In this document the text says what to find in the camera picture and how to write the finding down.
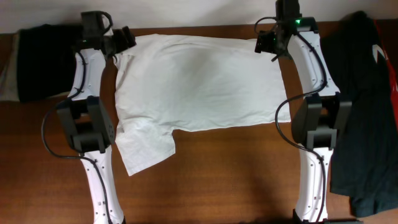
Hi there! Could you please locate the white t-shirt with robot print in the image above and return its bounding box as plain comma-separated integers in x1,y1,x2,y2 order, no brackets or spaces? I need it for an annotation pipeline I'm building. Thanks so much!
115,34,291,175

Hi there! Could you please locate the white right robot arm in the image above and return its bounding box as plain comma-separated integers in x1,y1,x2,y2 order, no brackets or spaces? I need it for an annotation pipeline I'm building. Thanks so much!
255,16,351,223

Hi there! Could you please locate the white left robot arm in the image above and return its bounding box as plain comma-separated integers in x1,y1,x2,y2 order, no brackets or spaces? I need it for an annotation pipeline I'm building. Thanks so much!
56,26,136,224

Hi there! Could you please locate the black garment pile on right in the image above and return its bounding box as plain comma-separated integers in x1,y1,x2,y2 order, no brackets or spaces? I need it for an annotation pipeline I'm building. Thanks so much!
321,11,397,218

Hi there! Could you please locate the folded black clothes stack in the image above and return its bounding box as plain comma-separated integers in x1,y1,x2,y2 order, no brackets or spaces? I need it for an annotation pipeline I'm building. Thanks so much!
1,24,82,103

